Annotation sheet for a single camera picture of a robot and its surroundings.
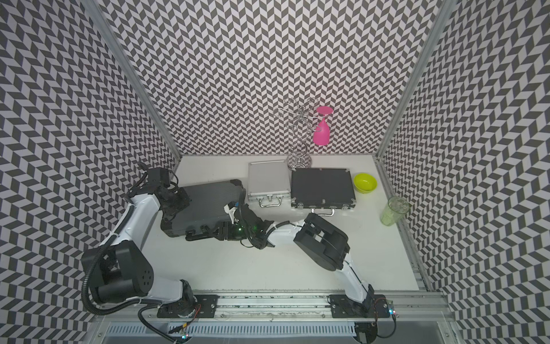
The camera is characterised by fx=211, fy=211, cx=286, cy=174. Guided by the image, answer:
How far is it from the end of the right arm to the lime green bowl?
0.51 metres

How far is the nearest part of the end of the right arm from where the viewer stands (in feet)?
2.26

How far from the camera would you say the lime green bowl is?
3.33ft
